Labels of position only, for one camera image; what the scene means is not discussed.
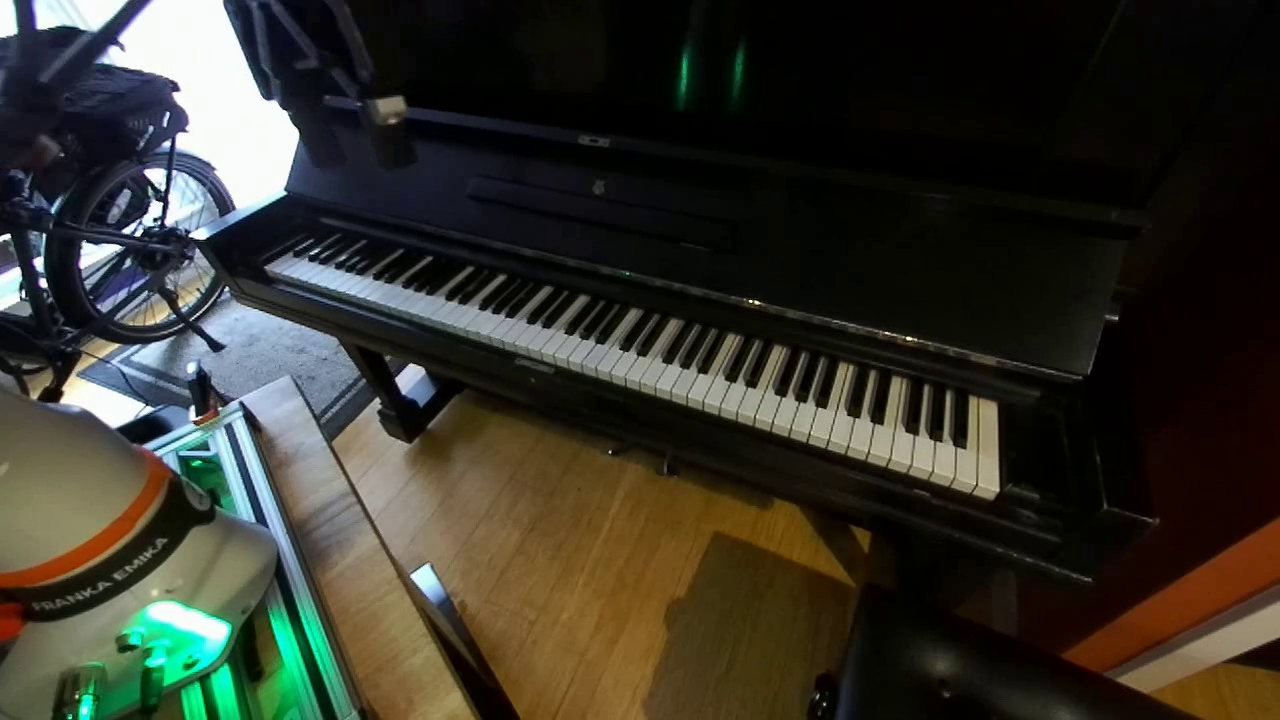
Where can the black bicycle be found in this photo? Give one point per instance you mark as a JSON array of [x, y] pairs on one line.
[[126, 242]]

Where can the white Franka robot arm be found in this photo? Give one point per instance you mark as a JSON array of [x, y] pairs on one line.
[[82, 522]]

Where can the black upright piano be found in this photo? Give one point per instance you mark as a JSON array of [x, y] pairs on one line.
[[803, 242]]

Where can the black bicycle bag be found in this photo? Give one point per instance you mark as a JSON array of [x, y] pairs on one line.
[[82, 95]]

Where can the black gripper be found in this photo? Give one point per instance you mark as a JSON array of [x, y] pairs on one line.
[[300, 35]]

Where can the black leather piano bench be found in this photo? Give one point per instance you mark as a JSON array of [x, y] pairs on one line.
[[963, 665]]

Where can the shiny dark metal bar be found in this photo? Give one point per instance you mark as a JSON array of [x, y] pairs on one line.
[[462, 642]]

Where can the aluminium frame rail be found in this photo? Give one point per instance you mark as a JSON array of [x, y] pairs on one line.
[[244, 465]]

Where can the wooden mounting board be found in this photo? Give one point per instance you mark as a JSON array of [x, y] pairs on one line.
[[347, 584]]

